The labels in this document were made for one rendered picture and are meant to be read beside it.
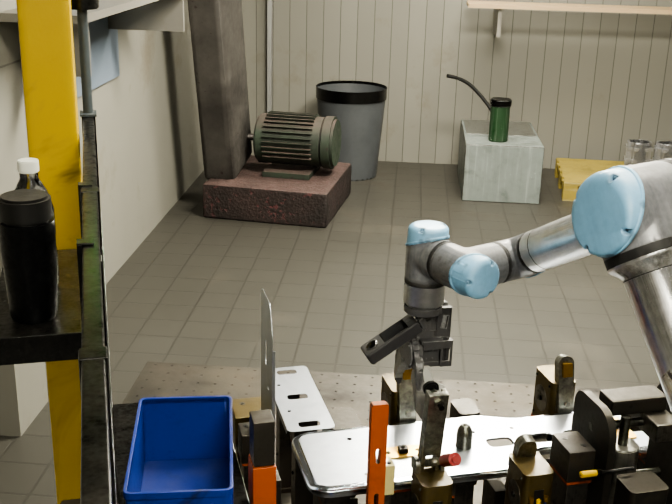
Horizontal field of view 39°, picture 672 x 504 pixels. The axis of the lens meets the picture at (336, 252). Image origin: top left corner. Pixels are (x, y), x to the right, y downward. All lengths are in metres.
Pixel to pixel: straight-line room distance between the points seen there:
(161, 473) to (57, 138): 0.71
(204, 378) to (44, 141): 1.07
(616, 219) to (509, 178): 5.90
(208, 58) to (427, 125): 2.51
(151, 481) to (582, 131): 6.93
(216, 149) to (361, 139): 1.41
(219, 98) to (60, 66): 4.49
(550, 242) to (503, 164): 5.55
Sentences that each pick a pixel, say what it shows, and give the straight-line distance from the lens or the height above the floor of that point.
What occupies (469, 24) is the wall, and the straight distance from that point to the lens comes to 8.12.
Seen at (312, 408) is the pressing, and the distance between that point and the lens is 2.06.
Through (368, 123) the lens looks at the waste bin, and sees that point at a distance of 7.54.
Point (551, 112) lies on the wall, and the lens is 8.29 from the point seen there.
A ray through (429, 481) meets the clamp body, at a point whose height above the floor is 1.05.
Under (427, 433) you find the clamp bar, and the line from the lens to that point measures 1.71.
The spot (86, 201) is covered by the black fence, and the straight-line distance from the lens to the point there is 1.56.
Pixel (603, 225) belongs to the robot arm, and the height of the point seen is 1.60.
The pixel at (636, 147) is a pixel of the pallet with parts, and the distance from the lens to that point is 8.01.
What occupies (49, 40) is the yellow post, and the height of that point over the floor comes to 1.74.
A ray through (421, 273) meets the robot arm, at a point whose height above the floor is 1.38.
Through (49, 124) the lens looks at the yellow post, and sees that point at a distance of 2.03.
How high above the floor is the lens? 1.98
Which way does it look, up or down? 19 degrees down
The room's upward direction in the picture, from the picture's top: 2 degrees clockwise
